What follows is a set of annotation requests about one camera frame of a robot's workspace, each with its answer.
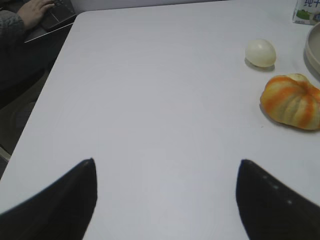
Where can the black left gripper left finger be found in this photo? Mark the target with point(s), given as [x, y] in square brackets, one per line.
[61, 211]

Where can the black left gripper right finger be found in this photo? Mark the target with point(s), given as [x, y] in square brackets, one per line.
[270, 210]

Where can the white egg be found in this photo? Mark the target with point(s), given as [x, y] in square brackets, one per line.
[260, 53]

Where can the grey knitted sleeve forearm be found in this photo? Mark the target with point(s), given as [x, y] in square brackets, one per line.
[12, 29]

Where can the beige round plate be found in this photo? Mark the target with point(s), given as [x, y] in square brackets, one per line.
[312, 51]

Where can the person's hand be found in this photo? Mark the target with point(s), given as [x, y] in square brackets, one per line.
[33, 11]

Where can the orange striped pumpkin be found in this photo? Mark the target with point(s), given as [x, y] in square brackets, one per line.
[292, 100]

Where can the black laptop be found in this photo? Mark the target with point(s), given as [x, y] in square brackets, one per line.
[60, 16]

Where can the white milk carton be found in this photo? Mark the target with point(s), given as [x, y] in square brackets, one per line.
[306, 12]

